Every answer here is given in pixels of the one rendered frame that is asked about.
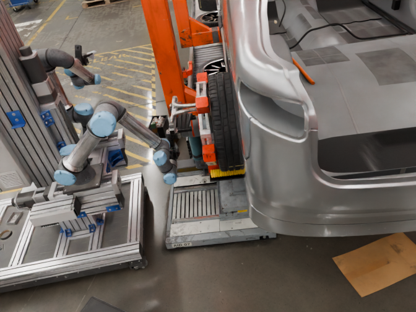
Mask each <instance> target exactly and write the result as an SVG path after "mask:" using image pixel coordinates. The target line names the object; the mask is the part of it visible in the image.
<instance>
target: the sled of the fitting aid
mask: <svg viewBox="0 0 416 312"><path fill-rule="evenodd" d="M217 194H218V205H219V218H220V221H224V220H235V219H246V218H250V217H249V213H248V210H237V211H231V212H222V200H221V192H220V181H217Z"/></svg>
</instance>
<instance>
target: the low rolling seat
mask: <svg viewBox="0 0 416 312"><path fill-rule="evenodd" d="M80 312H126V311H124V310H122V309H120V308H117V307H115V306H113V305H111V304H109V303H107V302H105V301H103V300H101V299H99V298H97V297H94V296H92V297H90V299H89V300H88V302H87V303H86V304H85V305H84V307H83V308H82V309H81V311H80Z"/></svg>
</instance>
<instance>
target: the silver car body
mask: <svg viewBox="0 0 416 312"><path fill-rule="evenodd" d="M216 3H217V10H218V16H220V17H219V22H220V24H222V28H221V29H220V31H221V36H222V44H223V55H224V60H225V69H226V72H227V59H226V51H225V48H226V50H227V56H228V65H229V70H230V78H231V83H232V93H233V102H234V108H235V118H236V128H237V134H238V145H239V152H240V164H241V172H242V177H243V184H244V189H245V196H246V204H247V208H248V213H249V217H250V219H251V220H252V222H253V223H254V224H255V225H257V226H258V227H259V228H261V229H263V230H266V231H269V232H272V233H277V234H281V235H290V236H308V237H335V236H362V235H379V234H387V233H401V232H414V231H416V0H216ZM220 11H221V15H220V14H219V12H220Z"/></svg>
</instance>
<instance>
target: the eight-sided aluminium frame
mask: <svg viewBox="0 0 416 312"><path fill-rule="evenodd" d="M202 89H203V90H202ZM200 92H203V95H200ZM206 96H208V99H209V90H208V89H207V84H206V81H202V82H196V98H197V97H206ZM209 105H210V100H209ZM205 116H206V126H207V128H204V129H203V123H202V114H198V117H199V127H200V130H199V132H200V136H201V140H202V145H205V144H206V142H205V138H207V145H209V144H215V136H214V127H213V133H212V135H211V130H210V124H209V116H211V117H212V113H211V108H210V113H209V114H208V113H205ZM215 148H216V144H215ZM206 164H207V165H208V166H212V165H217V157H216V161H215V162H206Z"/></svg>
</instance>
